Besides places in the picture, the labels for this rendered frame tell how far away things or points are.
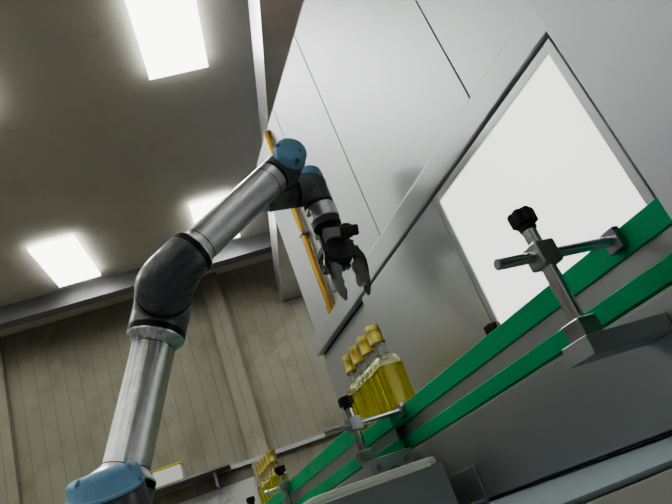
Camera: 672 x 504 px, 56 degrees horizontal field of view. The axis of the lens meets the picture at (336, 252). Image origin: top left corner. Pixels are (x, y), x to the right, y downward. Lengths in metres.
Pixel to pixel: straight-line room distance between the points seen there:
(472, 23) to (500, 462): 0.76
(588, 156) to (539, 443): 0.42
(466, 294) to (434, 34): 0.53
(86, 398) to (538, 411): 10.05
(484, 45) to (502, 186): 0.26
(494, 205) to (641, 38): 0.71
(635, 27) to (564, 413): 0.51
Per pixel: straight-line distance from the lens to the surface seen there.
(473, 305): 1.27
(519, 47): 1.11
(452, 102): 1.29
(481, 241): 1.21
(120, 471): 1.07
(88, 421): 10.64
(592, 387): 0.82
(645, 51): 0.49
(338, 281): 1.42
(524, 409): 0.92
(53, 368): 11.05
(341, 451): 1.36
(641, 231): 0.74
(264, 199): 1.34
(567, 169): 1.03
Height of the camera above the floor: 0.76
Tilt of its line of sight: 24 degrees up
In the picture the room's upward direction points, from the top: 21 degrees counter-clockwise
